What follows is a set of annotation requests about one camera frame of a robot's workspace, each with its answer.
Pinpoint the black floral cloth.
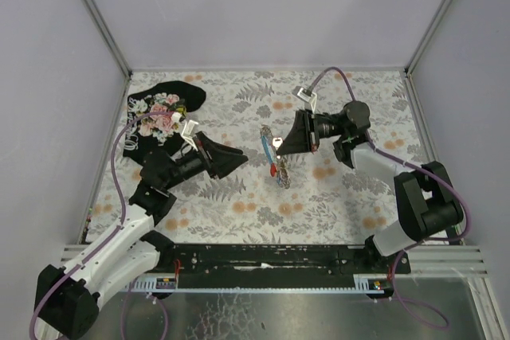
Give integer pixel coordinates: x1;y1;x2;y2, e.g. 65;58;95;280
123;80;206;165

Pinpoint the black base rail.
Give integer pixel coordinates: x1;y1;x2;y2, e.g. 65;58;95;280
151;244;410;291

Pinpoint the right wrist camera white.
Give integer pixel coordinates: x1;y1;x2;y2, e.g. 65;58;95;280
292;86;317;113

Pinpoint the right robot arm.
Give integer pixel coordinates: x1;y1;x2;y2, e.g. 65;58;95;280
277;101;464;259

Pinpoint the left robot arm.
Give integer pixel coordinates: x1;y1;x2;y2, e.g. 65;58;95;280
30;131;248;339

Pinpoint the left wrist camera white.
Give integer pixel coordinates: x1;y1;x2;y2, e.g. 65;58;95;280
171;111;199;150

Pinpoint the white cable duct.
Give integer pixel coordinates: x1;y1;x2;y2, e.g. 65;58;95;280
127;274;391;293

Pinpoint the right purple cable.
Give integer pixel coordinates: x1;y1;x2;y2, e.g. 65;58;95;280
308;67;471;329

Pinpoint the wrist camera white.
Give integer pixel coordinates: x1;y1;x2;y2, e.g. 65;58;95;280
171;111;199;150
292;86;317;113

